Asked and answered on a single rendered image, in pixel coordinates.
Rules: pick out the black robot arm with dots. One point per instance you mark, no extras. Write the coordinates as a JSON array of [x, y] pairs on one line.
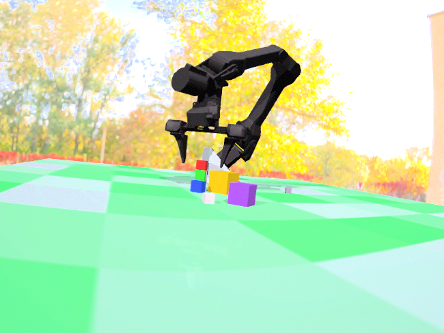
[[207, 79]]

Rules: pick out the blue block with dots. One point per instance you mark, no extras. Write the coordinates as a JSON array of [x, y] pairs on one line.
[[198, 186]]

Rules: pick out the yellow block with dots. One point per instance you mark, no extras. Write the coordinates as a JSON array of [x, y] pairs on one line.
[[219, 181]]

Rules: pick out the red block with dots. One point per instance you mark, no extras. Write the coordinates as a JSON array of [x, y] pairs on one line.
[[202, 165]]

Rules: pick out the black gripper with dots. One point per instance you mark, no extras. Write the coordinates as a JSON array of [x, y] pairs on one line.
[[178, 128]]

